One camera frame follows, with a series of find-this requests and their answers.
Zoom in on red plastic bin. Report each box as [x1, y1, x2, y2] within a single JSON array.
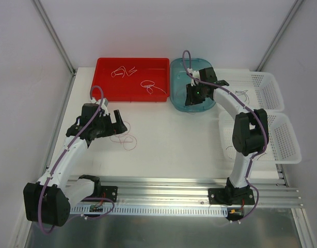
[[92, 57, 170, 102]]

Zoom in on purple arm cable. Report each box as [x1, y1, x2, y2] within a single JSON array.
[[34, 85, 115, 235], [182, 50, 268, 228]]

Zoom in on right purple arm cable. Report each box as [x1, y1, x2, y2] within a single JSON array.
[[182, 50, 268, 228]]

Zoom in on white wires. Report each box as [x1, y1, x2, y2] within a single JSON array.
[[111, 66, 167, 95]]

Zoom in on aluminium mounting rail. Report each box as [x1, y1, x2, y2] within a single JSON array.
[[25, 177, 304, 209]]

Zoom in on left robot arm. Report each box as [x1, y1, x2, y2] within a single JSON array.
[[23, 103, 127, 227]]

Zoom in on white perforated basket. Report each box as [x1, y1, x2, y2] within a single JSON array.
[[216, 69, 284, 112], [218, 111, 302, 164]]

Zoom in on left aluminium frame post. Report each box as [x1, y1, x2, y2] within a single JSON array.
[[31, 0, 76, 77]]

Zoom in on aluminium frame post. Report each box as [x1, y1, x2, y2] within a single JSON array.
[[255, 0, 306, 71], [31, 0, 76, 77]]

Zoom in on white slotted cable duct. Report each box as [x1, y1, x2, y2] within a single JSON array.
[[70, 204, 228, 218]]

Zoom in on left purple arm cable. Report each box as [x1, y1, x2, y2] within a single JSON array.
[[34, 85, 115, 235]]

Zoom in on purple wires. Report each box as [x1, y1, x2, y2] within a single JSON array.
[[234, 89, 252, 104]]

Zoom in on right aluminium frame post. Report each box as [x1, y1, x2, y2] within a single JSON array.
[[255, 0, 306, 71]]

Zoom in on upper white perforated basket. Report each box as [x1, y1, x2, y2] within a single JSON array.
[[216, 69, 284, 112]]

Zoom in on teal translucent plastic bin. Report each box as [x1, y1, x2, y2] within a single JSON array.
[[170, 58, 216, 113]]

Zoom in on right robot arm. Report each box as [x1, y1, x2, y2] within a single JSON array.
[[185, 67, 269, 206]]

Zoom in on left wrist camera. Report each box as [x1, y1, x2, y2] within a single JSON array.
[[90, 98, 109, 116]]

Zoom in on lower white perforated basket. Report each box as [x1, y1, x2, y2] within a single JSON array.
[[218, 111, 302, 164]]

